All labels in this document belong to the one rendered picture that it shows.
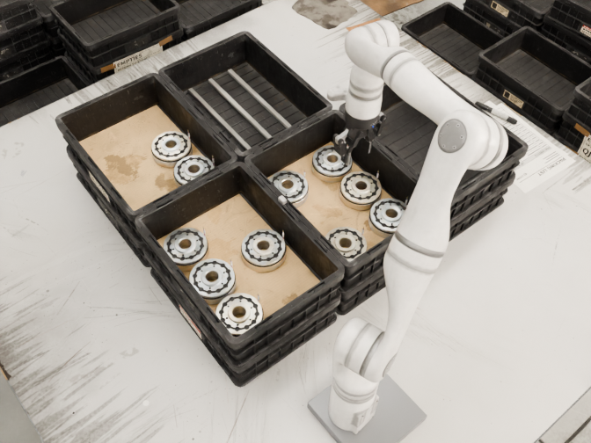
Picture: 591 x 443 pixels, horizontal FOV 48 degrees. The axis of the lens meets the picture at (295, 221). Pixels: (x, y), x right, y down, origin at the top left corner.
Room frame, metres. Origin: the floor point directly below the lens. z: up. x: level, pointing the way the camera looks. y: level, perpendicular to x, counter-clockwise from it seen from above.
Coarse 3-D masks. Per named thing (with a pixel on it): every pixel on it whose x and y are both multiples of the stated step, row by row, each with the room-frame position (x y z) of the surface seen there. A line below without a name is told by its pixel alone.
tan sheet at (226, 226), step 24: (216, 216) 0.98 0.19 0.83; (240, 216) 0.98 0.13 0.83; (216, 240) 0.91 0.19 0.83; (240, 240) 0.91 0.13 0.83; (240, 264) 0.84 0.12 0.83; (288, 264) 0.85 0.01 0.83; (240, 288) 0.78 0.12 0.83; (264, 288) 0.78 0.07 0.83; (288, 288) 0.78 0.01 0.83; (264, 312) 0.72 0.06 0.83
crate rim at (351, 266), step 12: (312, 120) 1.22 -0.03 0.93; (300, 132) 1.18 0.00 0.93; (276, 144) 1.13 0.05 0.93; (372, 144) 1.14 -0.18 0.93; (252, 156) 1.09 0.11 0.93; (384, 156) 1.11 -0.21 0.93; (252, 168) 1.05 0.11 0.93; (264, 180) 1.02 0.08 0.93; (276, 192) 0.98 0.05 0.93; (288, 204) 0.95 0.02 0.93; (300, 216) 0.91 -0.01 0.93; (312, 228) 0.88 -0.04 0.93; (324, 240) 0.85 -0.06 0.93; (384, 240) 0.85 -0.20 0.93; (336, 252) 0.82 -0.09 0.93; (372, 252) 0.82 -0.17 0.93; (348, 264) 0.79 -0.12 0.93; (360, 264) 0.79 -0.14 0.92
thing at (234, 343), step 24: (192, 192) 0.98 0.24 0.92; (144, 216) 0.90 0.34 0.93; (288, 216) 0.91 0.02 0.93; (312, 240) 0.85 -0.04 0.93; (168, 264) 0.77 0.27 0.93; (336, 264) 0.79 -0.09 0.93; (192, 288) 0.71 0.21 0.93; (312, 288) 0.72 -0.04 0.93; (288, 312) 0.67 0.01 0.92; (240, 336) 0.61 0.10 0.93
